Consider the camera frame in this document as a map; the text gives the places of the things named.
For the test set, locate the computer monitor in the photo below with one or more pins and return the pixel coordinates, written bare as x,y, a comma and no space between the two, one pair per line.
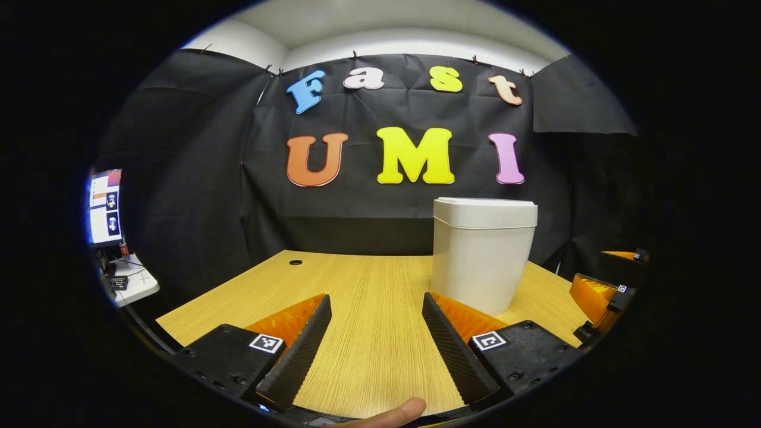
104,208

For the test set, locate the wooden desktop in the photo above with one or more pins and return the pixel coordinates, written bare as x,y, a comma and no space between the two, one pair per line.
368,297

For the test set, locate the white desktop garbage bin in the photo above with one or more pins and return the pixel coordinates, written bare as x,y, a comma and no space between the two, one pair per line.
481,267

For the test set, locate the white side table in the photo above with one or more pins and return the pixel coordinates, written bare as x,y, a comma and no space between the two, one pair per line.
140,288

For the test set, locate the black monitor stand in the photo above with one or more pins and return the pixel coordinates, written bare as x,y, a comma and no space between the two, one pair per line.
109,261

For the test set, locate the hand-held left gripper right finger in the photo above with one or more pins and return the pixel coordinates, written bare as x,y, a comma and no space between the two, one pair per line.
455,356

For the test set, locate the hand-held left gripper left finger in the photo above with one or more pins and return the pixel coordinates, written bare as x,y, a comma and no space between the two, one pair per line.
297,351

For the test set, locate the black keyboard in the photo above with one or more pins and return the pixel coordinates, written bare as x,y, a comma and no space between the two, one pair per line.
118,282

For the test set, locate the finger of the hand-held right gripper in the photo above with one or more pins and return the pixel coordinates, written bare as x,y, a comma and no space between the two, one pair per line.
594,297
621,270

